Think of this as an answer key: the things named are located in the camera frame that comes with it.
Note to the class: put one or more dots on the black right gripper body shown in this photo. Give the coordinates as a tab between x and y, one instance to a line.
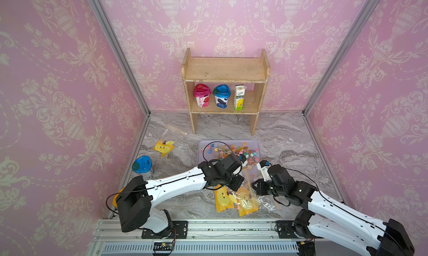
269	188

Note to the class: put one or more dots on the pile of colourful candies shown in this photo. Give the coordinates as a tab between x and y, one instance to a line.
220	149

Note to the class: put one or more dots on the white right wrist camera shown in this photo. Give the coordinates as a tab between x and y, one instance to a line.
263	167

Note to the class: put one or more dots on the orange lid cup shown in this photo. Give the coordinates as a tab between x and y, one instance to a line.
114	201

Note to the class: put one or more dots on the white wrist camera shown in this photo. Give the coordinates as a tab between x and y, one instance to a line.
244	160
263	167

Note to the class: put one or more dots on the lavender plastic tray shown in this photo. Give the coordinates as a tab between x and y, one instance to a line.
210	149

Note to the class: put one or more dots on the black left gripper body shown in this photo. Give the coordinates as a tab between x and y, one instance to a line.
232	181

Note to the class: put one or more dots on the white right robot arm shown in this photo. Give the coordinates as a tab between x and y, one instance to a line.
321	216

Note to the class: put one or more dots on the pink lid yogurt cup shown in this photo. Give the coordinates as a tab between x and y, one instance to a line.
202	94

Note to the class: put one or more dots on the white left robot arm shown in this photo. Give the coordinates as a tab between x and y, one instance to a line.
137	202

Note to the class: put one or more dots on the green white juice carton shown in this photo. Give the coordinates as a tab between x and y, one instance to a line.
239	97

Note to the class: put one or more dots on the blue lid cup on table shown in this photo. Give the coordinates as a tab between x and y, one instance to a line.
142	165

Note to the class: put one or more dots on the ziploc candy bag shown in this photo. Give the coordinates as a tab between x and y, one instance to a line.
169	140
248	201
224	200

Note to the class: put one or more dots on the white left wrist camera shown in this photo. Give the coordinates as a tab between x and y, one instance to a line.
244	160

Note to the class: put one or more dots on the blue lid yogurt cup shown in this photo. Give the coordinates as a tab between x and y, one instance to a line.
222	93

